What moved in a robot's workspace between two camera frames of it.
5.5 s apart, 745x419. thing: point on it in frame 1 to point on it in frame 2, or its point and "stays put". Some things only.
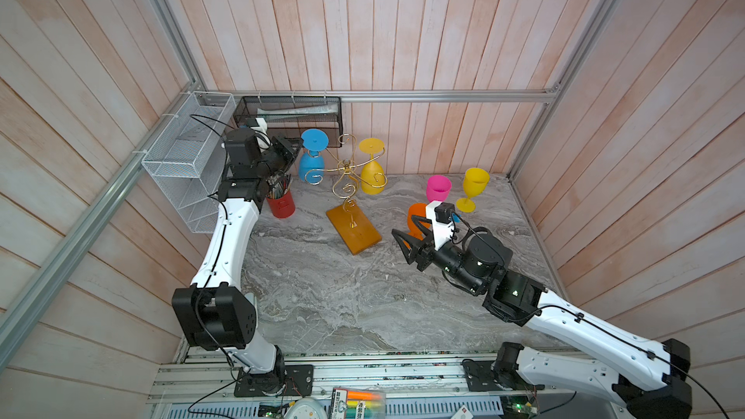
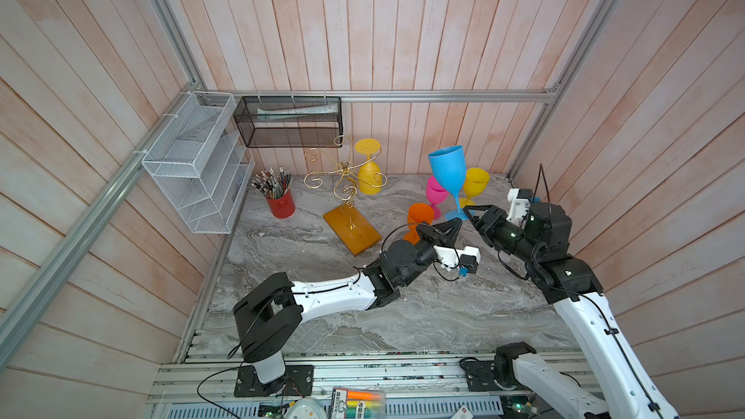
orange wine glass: [417, 209] stays put
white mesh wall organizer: [187, 160] stays put
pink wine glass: [437, 187] stays put
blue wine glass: [311, 167] to [449, 164]
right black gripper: [429, 251] to [493, 215]
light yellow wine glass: [475, 180] stays put
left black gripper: [288, 152] to [436, 233]
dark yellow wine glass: [372, 177] stays put
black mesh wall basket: [292, 115] stays put
